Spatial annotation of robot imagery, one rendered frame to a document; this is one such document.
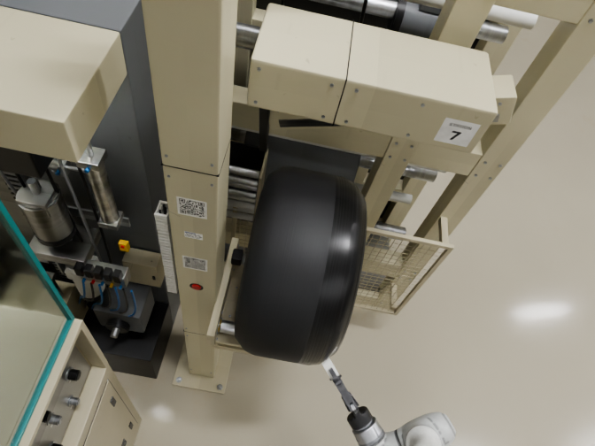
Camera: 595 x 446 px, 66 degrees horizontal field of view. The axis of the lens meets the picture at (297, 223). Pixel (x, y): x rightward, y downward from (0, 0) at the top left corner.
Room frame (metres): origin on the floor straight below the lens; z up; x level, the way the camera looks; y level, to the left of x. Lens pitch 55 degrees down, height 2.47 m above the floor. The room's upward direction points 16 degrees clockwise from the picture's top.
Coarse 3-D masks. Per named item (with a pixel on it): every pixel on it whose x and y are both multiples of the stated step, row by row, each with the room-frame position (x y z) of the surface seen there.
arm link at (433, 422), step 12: (420, 420) 0.41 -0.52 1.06; (432, 420) 0.41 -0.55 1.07; (444, 420) 0.42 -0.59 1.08; (408, 432) 0.37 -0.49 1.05; (420, 432) 0.37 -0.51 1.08; (432, 432) 0.38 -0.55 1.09; (444, 432) 0.39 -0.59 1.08; (408, 444) 0.34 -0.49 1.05; (420, 444) 0.32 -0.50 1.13; (432, 444) 0.34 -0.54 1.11; (444, 444) 0.36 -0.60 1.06
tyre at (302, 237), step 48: (288, 192) 0.78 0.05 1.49; (336, 192) 0.83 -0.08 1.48; (288, 240) 0.64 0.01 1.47; (336, 240) 0.67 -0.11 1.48; (240, 288) 0.54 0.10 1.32; (288, 288) 0.54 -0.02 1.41; (336, 288) 0.57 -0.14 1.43; (240, 336) 0.46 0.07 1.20; (288, 336) 0.46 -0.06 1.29; (336, 336) 0.49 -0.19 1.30
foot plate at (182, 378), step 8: (184, 344) 0.76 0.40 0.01; (184, 352) 0.72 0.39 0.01; (224, 352) 0.78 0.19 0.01; (232, 352) 0.79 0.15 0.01; (184, 360) 0.68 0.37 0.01; (224, 360) 0.73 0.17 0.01; (176, 368) 0.63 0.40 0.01; (184, 368) 0.64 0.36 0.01; (216, 368) 0.68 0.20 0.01; (224, 368) 0.70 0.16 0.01; (176, 376) 0.59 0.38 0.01; (184, 376) 0.60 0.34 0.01; (192, 376) 0.61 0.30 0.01; (200, 376) 0.62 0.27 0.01; (216, 376) 0.65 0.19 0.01; (224, 376) 0.66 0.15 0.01; (176, 384) 0.55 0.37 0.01; (184, 384) 0.56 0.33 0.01; (192, 384) 0.58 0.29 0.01; (200, 384) 0.59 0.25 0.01; (208, 384) 0.60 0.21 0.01; (216, 384) 0.61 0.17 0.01; (224, 384) 0.62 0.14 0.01; (216, 392) 0.57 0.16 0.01; (224, 392) 0.58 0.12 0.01
